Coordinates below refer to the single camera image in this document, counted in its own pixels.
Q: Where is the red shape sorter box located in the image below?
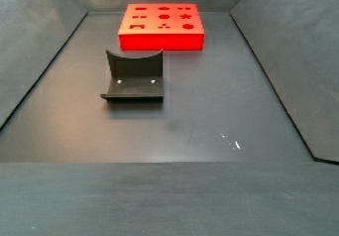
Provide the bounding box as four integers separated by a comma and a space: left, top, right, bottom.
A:
117, 3, 205, 51

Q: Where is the black curved holder bracket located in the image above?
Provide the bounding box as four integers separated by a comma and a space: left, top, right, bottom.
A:
100, 51, 164, 100

